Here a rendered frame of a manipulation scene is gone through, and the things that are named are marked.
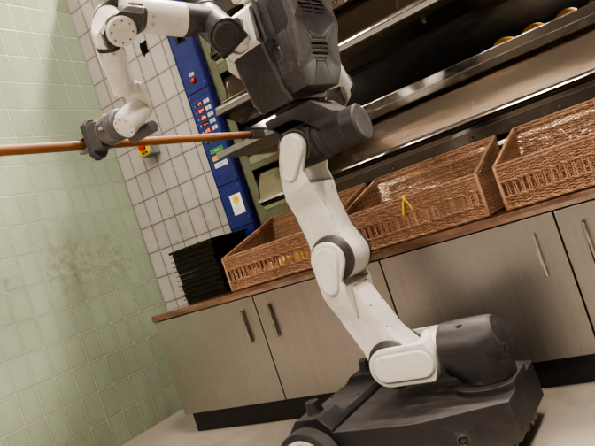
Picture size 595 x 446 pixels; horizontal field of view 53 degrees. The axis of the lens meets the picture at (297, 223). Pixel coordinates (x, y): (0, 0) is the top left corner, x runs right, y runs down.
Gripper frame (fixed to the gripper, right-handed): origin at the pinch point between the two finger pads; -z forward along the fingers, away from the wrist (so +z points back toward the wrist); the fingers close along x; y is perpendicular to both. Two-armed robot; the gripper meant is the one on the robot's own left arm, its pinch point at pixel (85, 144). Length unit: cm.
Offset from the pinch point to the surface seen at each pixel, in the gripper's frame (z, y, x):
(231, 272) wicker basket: -25, 74, 53
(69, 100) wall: -123, 103, -67
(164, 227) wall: -104, 123, 18
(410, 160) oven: 48, 123, 32
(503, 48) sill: 99, 124, 4
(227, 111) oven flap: -26, 110, -20
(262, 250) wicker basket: -6, 74, 48
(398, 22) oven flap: 68, 110, -20
